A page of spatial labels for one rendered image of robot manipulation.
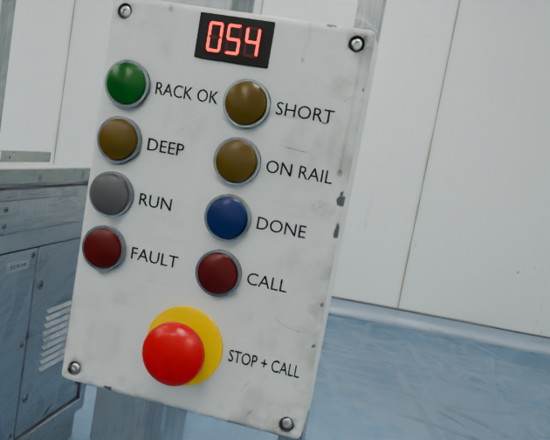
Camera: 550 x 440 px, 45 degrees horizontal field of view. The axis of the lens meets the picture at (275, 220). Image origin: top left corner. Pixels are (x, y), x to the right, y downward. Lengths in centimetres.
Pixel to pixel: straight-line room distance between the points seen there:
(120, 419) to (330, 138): 28
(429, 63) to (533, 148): 83
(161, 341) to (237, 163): 12
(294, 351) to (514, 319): 409
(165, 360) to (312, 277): 10
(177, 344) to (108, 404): 15
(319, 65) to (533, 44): 402
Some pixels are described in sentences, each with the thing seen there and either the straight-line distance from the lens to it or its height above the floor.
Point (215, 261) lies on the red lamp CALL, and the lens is 42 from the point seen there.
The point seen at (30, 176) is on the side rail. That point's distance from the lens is 158.
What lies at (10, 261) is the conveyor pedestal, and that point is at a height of 64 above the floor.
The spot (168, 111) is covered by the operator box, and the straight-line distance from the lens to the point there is 43.
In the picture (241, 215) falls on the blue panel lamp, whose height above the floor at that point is 98.
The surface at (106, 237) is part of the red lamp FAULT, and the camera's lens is 44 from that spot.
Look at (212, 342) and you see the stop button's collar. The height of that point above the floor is 90.
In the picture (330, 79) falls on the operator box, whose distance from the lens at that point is 41.
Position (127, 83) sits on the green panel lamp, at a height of 105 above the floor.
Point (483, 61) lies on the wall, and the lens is 433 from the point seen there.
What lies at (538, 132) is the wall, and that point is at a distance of 439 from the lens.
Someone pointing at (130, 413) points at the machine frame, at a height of 80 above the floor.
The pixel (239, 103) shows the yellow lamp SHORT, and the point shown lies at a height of 105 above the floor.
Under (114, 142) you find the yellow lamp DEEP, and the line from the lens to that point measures 44.
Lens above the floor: 103
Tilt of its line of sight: 7 degrees down
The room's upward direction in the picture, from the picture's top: 10 degrees clockwise
